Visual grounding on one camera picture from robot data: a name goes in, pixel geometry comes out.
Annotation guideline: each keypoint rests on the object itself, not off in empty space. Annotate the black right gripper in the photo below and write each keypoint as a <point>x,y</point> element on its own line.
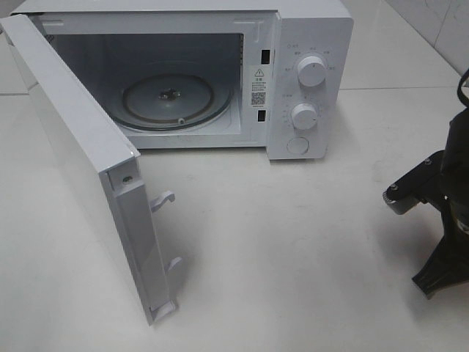
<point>442,180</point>

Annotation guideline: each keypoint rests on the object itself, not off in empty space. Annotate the white microwave door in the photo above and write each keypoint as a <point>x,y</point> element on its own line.
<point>99,164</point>

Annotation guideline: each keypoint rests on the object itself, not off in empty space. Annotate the white microwave oven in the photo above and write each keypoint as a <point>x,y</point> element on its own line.
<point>283,60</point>

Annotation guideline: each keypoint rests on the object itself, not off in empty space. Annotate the glass microwave turntable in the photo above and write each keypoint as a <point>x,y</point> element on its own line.
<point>169,102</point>

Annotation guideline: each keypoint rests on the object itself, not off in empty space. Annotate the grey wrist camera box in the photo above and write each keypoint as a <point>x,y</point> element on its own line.
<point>398,203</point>

